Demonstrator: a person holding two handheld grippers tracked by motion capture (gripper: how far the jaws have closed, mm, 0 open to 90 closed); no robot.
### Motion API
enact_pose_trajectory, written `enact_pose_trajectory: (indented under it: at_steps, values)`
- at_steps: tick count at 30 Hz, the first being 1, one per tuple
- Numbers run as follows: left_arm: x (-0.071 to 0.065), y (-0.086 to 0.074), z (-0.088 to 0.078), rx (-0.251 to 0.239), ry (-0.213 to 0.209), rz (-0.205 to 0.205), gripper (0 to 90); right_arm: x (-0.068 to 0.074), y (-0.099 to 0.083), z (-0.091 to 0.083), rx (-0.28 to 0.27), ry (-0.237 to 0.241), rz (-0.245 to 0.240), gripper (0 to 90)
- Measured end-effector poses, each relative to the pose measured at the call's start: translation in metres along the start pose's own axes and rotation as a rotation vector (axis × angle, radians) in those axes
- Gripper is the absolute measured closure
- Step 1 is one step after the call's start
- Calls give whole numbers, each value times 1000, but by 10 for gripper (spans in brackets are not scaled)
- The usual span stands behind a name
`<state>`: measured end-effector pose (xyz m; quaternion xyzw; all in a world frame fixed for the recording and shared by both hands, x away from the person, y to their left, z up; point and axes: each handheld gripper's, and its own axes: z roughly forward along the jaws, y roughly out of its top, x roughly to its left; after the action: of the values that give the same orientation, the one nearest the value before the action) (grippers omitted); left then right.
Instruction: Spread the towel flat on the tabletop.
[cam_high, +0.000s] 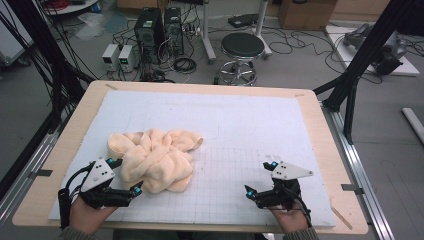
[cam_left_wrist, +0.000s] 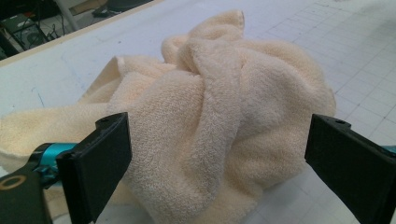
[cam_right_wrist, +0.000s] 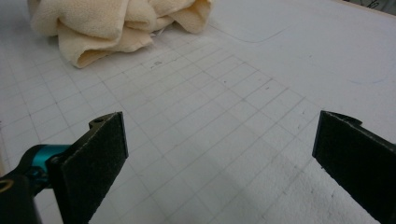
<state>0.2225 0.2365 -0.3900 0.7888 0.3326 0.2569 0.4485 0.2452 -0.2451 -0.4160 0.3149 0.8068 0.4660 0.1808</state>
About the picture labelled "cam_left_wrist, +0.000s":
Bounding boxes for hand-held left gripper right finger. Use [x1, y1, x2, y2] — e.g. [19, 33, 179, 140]
[304, 113, 396, 224]

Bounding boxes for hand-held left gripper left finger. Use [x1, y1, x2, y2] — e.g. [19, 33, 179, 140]
[55, 112, 133, 224]

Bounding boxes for cream terry towel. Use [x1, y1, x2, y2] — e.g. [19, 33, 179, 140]
[0, 8, 337, 224]

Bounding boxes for white grid mat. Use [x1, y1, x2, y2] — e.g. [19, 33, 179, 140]
[0, 0, 396, 224]

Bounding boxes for white desk leg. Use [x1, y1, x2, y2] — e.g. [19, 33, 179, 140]
[54, 0, 80, 32]

